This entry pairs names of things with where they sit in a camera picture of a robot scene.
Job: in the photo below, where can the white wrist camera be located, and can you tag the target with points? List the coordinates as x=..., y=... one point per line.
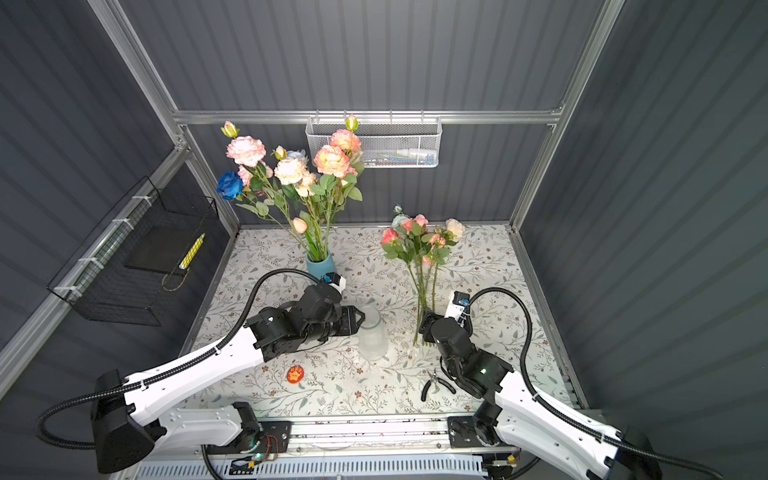
x=335, y=280
x=458, y=309

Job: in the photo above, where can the black wire wall basket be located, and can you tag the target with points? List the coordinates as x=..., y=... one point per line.
x=134, y=272

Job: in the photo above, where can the pink rose flower bunch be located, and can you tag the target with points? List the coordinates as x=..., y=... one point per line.
x=423, y=248

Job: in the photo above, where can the clear ribbed glass vase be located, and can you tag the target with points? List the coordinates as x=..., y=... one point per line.
x=372, y=336

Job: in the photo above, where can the blue artificial rose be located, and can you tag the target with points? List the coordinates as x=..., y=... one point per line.
x=249, y=192

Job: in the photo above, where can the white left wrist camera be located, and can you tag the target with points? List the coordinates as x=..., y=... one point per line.
x=335, y=280

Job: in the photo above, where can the white wire mesh basket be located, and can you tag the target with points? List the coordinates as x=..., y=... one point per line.
x=388, y=140

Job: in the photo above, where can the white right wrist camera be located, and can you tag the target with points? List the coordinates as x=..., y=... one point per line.
x=458, y=309

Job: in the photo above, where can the large pink peony flower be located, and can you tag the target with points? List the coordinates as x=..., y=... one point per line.
x=251, y=153

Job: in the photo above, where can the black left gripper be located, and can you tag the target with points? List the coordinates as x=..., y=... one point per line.
x=350, y=324

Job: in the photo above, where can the floral patterned table mat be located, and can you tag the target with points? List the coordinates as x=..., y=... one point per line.
x=338, y=381

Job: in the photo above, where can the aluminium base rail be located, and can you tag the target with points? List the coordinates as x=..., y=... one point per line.
x=406, y=446

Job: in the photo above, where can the peach peony flower stem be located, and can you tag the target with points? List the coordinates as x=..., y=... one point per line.
x=339, y=165

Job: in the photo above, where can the red round sticker badge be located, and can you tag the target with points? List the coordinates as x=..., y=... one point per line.
x=295, y=374

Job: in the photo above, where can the yellow marker pen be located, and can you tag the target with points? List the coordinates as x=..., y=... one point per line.
x=186, y=261

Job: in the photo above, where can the pink tulip flower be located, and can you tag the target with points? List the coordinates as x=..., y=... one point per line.
x=304, y=236

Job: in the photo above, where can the black handled pliers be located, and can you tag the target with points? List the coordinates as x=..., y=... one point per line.
x=434, y=381

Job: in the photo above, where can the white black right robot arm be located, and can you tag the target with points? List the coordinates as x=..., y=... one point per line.
x=534, y=422

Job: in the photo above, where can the black pad in basket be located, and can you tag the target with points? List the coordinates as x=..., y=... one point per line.
x=160, y=250

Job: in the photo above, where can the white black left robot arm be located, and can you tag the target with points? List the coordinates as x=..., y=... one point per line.
x=126, y=426

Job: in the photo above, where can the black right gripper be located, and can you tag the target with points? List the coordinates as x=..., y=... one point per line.
x=428, y=321

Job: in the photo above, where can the teal ceramic vase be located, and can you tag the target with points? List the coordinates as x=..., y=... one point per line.
x=320, y=268

